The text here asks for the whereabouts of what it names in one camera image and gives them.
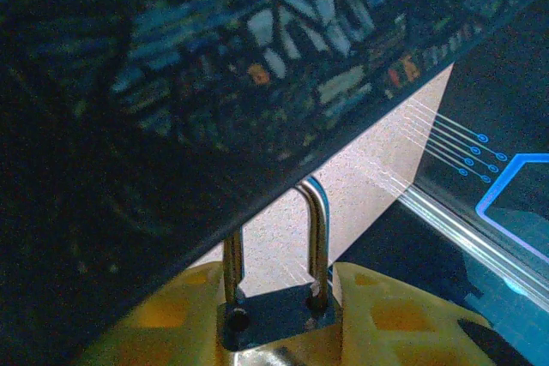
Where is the starry night print box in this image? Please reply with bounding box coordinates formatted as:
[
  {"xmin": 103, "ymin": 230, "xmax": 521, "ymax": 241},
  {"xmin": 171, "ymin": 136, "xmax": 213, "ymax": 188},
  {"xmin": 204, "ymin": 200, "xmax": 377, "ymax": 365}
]
[{"xmin": 0, "ymin": 0, "xmax": 549, "ymax": 366}]

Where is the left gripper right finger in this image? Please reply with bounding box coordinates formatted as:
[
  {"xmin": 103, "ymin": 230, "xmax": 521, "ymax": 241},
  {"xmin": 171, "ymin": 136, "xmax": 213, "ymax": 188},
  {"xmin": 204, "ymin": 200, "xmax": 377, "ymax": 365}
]
[{"xmin": 295, "ymin": 261, "xmax": 531, "ymax": 366}]

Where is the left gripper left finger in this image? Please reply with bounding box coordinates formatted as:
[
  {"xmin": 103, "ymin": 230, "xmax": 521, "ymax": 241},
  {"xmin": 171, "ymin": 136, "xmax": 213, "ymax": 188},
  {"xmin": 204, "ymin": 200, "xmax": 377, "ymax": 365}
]
[{"xmin": 75, "ymin": 261, "xmax": 235, "ymax": 366}]

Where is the small silver padlock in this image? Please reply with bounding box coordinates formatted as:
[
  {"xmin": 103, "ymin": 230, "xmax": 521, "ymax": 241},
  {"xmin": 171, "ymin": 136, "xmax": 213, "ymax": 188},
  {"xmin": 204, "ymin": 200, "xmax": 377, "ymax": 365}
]
[{"xmin": 216, "ymin": 180, "xmax": 344, "ymax": 366}]

